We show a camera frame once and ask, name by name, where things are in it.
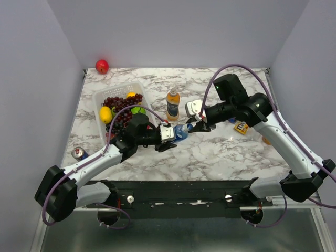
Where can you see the blue water bottle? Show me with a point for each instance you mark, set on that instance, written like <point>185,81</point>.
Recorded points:
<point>181,132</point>

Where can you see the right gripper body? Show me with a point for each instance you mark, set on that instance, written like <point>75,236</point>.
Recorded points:
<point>216,113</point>

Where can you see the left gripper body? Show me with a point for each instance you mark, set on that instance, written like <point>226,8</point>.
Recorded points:
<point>163,140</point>

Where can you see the green apple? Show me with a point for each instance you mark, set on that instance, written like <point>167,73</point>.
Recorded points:
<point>137,110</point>

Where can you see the Red Bull can left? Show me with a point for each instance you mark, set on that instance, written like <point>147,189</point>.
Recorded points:
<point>79,154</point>

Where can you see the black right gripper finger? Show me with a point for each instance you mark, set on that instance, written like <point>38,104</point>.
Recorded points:
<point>191,120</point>
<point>200,126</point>

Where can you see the yellow orange fruit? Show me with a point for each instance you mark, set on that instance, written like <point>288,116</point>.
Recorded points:
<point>131,94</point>

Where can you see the tall orange juice bottle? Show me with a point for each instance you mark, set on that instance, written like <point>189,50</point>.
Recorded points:
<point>173,102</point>

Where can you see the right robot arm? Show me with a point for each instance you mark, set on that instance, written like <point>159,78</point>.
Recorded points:
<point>307,170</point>

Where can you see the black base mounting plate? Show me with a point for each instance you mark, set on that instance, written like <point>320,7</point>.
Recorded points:
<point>182,199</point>

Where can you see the aluminium frame rail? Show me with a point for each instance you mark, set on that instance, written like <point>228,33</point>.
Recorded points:
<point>278,202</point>

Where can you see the small orange juice bottle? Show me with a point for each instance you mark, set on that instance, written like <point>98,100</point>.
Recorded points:
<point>266,141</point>

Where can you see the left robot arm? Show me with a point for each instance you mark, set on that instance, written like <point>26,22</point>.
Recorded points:
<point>63,190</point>

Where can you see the yellow lemon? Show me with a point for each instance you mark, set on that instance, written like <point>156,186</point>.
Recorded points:
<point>105,115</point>

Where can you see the white plastic basket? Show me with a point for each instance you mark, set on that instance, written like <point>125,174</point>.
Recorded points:
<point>120,90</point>

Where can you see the red apple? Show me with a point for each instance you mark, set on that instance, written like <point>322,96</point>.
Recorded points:
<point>102,66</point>

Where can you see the yellow M&M's candy pack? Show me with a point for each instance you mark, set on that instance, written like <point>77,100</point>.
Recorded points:
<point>241,127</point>

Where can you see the dark red grape bunch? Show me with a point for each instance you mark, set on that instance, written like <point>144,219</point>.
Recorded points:
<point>116,104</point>

